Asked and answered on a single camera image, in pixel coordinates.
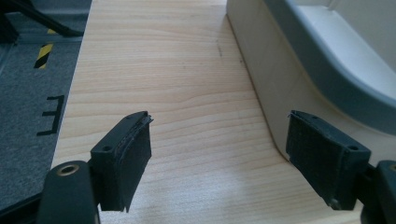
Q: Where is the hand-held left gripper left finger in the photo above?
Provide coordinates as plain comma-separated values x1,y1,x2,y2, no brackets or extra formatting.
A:
90,110,154,214

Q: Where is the black tape floor mark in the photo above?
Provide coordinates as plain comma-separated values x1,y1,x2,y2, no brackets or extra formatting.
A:
36,94,65,137

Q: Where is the white and grey plastic tub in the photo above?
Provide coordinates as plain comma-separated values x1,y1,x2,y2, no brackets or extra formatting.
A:
226,0,396,167

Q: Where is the black metal stand leg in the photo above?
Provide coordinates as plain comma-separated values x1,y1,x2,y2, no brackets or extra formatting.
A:
0,0,85,45

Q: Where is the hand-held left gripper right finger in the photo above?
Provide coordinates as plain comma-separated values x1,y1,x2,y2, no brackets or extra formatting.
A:
285,109,373,211

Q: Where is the yellow black striped floor tape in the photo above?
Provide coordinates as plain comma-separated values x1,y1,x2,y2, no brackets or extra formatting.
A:
33,43,54,70

